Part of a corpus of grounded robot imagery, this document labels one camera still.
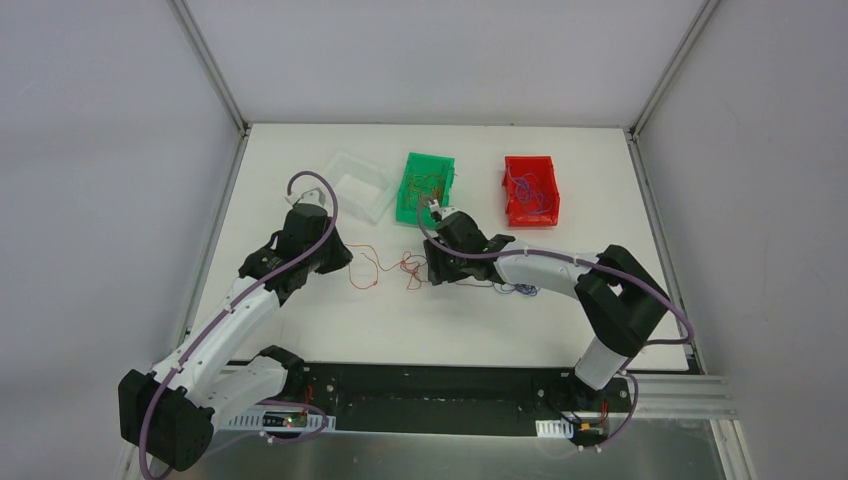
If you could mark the right white cable duct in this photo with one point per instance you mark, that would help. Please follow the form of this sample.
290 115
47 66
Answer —
556 429

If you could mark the green plastic bin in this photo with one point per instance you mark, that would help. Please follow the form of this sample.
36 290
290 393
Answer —
424 177

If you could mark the clear plastic bin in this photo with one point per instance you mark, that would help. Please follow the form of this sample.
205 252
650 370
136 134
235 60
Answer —
363 188

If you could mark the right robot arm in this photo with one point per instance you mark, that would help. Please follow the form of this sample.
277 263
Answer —
621 301

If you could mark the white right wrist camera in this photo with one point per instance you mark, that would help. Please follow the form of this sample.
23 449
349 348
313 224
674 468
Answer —
437 212

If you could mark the aluminium frame post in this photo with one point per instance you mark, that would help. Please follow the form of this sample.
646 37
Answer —
687 44
205 57

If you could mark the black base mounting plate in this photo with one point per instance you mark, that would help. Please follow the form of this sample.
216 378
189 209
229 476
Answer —
484 401

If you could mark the left white cable duct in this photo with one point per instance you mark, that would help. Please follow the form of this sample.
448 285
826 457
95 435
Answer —
278 421

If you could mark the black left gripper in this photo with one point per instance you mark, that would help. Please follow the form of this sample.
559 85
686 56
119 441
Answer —
332 258

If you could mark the red plastic bin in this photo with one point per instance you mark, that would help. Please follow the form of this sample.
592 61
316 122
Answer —
532 194

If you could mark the left aluminium frame post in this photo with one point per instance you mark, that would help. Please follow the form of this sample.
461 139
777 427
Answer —
205 57

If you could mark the right aluminium frame post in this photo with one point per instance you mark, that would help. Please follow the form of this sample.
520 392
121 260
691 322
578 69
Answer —
687 44

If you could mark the white cable duct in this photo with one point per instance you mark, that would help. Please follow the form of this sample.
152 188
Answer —
556 429
278 421

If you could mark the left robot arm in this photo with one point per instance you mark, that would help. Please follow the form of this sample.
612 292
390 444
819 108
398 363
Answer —
172 412

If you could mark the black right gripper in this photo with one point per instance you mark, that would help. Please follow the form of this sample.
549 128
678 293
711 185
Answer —
436 268

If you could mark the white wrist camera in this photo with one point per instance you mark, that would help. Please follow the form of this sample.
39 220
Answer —
437 212
314 196

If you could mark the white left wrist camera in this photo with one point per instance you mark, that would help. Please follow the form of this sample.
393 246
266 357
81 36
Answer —
314 196

